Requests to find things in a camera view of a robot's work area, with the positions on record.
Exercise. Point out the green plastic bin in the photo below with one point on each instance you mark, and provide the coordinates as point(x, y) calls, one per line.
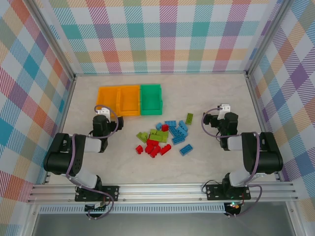
point(150, 100)

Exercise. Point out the small red lego brick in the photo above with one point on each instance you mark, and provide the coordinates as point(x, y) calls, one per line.
point(165, 127)
point(139, 149)

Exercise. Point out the small blue lego brick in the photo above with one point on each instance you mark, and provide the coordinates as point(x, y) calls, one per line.
point(159, 126)

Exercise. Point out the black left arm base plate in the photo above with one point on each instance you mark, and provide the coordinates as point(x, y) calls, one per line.
point(112, 193)

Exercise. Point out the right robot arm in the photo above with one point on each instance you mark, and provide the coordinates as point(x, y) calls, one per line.
point(261, 157)

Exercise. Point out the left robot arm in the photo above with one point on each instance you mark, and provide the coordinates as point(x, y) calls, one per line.
point(59, 157)

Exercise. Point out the aluminium frame side rail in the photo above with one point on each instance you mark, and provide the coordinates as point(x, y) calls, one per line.
point(66, 108)
point(255, 98)

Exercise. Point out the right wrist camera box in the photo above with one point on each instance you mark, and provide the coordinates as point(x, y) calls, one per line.
point(225, 109)

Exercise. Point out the orange plastic bin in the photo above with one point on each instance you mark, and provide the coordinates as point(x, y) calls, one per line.
point(103, 100)
point(128, 102)

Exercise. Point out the aluminium frame back rail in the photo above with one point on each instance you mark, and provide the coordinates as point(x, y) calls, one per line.
point(160, 73)

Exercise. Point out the lime green lego brick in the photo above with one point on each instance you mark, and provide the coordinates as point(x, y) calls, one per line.
point(157, 138)
point(189, 118)
point(142, 136)
point(162, 134)
point(153, 132)

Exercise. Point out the aluminium mounting rail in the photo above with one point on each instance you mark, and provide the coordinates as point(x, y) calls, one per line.
point(160, 194)

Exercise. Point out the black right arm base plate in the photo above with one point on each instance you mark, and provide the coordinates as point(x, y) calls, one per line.
point(212, 193)

